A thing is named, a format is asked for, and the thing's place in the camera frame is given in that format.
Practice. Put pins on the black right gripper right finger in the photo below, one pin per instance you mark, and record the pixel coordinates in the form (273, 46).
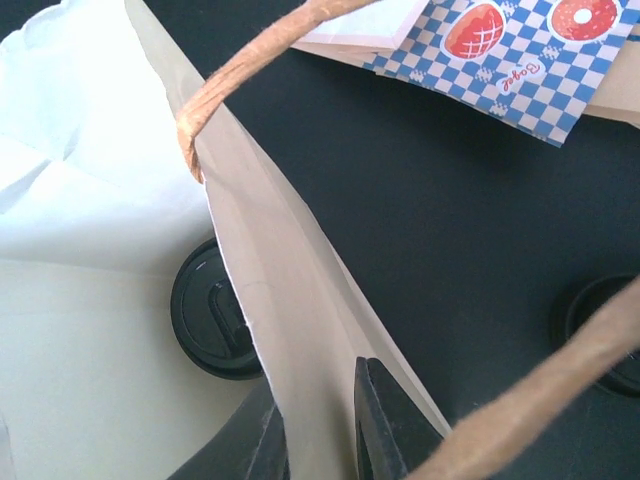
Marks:
(393, 437)

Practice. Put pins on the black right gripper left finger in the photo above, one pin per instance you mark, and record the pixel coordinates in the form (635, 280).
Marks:
(250, 445)

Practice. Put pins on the cream paper bag with handles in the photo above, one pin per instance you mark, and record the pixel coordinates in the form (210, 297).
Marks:
(356, 216)

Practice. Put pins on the tall black lid stack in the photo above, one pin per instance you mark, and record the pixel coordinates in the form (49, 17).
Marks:
(582, 324)

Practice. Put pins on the blue checkered paper bag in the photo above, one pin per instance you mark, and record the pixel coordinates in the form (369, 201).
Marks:
(533, 65)

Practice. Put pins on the white flat paper bag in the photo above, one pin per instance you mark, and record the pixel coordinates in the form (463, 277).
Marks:
(379, 27)

